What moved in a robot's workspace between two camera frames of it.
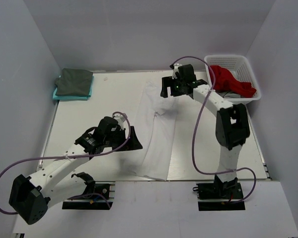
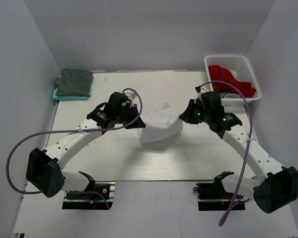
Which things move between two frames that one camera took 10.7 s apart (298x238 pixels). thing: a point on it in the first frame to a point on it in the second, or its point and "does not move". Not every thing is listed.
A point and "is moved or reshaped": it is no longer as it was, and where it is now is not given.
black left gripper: (134, 143) to (140, 124)
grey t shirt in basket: (226, 94) does not move
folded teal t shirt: (71, 97) does not move
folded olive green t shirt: (74, 82) does not move
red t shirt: (225, 81) does not move
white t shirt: (159, 116) is moved or reshaped
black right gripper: (169, 82) to (187, 116)
